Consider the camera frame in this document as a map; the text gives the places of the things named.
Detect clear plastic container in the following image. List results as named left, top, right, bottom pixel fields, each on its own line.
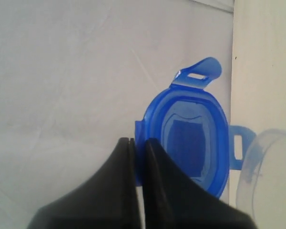
left=236, top=129, right=286, bottom=229

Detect blue plastic lid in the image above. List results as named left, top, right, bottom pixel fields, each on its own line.
left=135, top=57, right=256, bottom=198

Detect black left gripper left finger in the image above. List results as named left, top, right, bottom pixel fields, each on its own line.
left=28, top=137, right=141, bottom=229

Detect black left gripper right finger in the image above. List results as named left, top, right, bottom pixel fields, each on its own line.
left=143, top=138, right=256, bottom=229

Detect white backdrop cloth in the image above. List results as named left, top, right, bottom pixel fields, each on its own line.
left=0, top=0, right=234, bottom=229

